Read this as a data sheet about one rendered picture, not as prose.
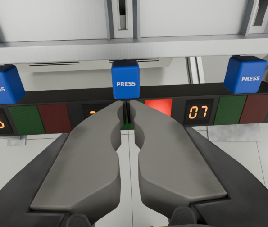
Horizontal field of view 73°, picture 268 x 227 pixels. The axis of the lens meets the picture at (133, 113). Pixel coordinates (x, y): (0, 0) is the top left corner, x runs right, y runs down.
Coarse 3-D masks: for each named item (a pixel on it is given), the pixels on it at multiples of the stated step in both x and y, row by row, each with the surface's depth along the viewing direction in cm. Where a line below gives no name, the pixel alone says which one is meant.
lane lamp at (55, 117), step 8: (48, 104) 19; (56, 104) 19; (64, 104) 19; (40, 112) 19; (48, 112) 19; (56, 112) 19; (64, 112) 19; (48, 120) 20; (56, 120) 20; (64, 120) 20; (48, 128) 20; (56, 128) 20; (64, 128) 20
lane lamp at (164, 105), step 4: (148, 100) 19; (152, 100) 19; (156, 100) 19; (160, 100) 19; (164, 100) 19; (168, 100) 19; (148, 104) 19; (152, 104) 19; (156, 104) 19; (160, 104) 19; (164, 104) 19; (168, 104) 19; (156, 108) 20; (160, 108) 20; (164, 108) 20; (168, 108) 20; (164, 112) 20; (168, 112) 20
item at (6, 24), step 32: (0, 0) 13; (32, 0) 13; (64, 0) 13; (96, 0) 14; (128, 0) 14; (160, 0) 14; (192, 0) 14; (224, 0) 14; (256, 0) 13; (0, 32) 14; (32, 32) 14; (64, 32) 14; (96, 32) 15; (128, 32) 15; (160, 32) 15; (192, 32) 15; (224, 32) 15; (256, 32) 15
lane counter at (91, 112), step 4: (84, 104) 19; (88, 104) 19; (92, 104) 19; (96, 104) 19; (100, 104) 19; (104, 104) 19; (108, 104) 19; (84, 108) 19; (88, 108) 19; (92, 108) 19; (96, 108) 19; (100, 108) 19; (84, 112) 19; (88, 112) 19; (92, 112) 19; (84, 116) 20; (88, 116) 20
